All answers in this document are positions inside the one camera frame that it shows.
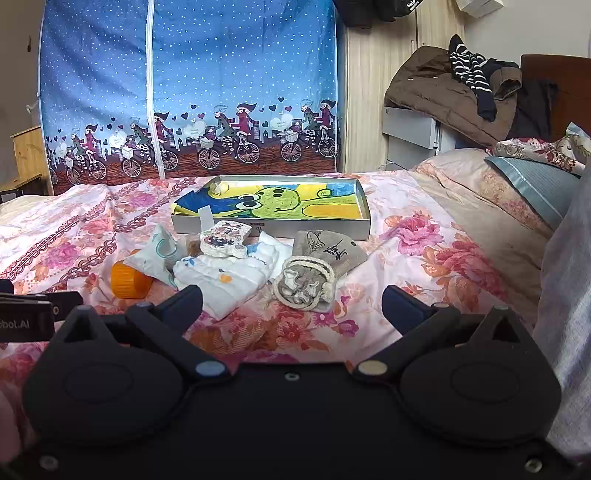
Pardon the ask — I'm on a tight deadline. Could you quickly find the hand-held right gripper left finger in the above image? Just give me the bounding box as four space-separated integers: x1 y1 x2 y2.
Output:
48 285 232 384

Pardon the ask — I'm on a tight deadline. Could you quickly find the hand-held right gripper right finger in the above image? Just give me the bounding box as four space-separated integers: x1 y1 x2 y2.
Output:
353 285 536 384

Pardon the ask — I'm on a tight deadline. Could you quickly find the white baby garment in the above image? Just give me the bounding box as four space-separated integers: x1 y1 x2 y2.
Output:
173 254 278 320

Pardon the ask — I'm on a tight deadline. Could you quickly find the white teal printed pouch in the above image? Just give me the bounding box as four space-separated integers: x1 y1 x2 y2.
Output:
124 224 188 284

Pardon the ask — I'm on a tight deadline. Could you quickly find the orange plastic cup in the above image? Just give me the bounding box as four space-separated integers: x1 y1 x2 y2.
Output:
110 249 153 300

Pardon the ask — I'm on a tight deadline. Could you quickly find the white printed cartoon pad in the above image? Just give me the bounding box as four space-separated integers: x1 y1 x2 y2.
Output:
199 220 252 259

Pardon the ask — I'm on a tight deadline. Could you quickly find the grey drawstring pouch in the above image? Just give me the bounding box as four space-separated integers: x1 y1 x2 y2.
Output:
292 229 369 280

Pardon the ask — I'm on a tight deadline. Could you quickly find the braided rope trimmed pouch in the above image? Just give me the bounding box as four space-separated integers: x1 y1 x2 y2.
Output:
273 256 336 312

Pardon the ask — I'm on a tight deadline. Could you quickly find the grey shallow cardboard box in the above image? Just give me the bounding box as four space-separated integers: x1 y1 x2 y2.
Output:
171 174 372 241

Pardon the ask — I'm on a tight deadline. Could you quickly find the pink floral bedsheet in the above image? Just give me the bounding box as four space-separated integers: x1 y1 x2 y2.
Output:
0 171 555 462

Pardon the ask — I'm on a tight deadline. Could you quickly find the wooden stool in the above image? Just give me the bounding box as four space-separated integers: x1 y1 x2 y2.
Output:
0 178 44 204

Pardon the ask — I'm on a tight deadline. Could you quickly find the beige floral pillow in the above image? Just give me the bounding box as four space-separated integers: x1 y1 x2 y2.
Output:
413 148 555 287

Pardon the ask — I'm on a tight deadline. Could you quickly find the small light wooden cabinet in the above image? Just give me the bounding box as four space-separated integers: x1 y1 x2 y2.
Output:
10 126 49 195

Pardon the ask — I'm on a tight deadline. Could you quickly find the grey cloth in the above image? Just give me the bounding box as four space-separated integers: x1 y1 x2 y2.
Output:
531 173 591 462

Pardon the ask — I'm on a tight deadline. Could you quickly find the grey white cabinet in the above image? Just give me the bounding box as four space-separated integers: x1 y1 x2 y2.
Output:
381 105 462 171

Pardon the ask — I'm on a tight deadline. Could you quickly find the blue striped pillow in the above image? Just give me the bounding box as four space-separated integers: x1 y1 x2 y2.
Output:
484 156 583 232

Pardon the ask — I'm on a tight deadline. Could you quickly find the floral patterned quilt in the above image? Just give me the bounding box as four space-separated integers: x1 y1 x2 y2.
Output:
489 122 591 178

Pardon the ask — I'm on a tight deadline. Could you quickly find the brown padded jacket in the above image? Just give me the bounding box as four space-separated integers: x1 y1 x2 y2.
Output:
385 45 522 148

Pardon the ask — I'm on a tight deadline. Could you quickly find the blue printed fabric wardrobe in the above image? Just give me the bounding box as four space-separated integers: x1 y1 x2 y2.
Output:
39 0 347 197

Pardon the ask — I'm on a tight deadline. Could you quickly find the dark garment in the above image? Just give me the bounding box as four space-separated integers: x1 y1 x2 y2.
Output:
508 78 561 141

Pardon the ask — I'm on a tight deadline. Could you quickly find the black white striped sweater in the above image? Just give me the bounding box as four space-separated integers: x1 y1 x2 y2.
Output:
448 34 499 123

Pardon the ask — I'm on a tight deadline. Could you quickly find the light wooden wardrobe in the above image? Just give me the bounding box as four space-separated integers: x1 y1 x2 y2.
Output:
344 0 467 175

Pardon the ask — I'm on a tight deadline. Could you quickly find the dark wooden headboard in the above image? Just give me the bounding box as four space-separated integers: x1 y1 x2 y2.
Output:
521 54 591 141

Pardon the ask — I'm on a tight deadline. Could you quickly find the dark brown hanging bag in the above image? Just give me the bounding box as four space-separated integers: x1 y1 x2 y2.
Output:
332 0 375 29

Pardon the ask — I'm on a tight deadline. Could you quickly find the black hanging bag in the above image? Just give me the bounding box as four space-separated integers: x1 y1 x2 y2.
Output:
372 0 426 21

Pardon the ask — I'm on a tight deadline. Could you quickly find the white paper bag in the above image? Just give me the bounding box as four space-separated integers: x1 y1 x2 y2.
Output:
455 0 505 14

